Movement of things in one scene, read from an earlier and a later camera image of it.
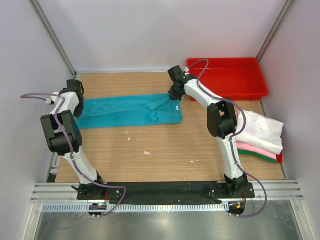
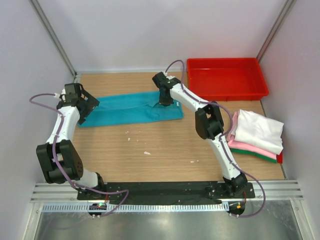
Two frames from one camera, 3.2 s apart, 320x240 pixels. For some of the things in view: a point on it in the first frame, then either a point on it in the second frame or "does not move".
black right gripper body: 173,93 → 165,101
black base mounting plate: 168,192 does not move
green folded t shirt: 241,151 does not move
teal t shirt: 152,109 does not move
